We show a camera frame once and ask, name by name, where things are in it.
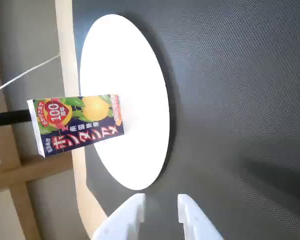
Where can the dark grey mat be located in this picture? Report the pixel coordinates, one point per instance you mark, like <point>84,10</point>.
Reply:
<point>240,100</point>

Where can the white round plate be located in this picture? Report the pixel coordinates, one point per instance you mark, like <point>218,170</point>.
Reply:
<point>137,75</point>

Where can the black bar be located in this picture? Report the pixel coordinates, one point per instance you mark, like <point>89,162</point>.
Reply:
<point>7,118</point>

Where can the pink candy box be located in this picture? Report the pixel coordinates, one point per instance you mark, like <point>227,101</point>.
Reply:
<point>77,125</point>

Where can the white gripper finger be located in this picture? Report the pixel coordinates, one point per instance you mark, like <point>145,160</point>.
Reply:
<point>122,220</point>
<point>197,222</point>

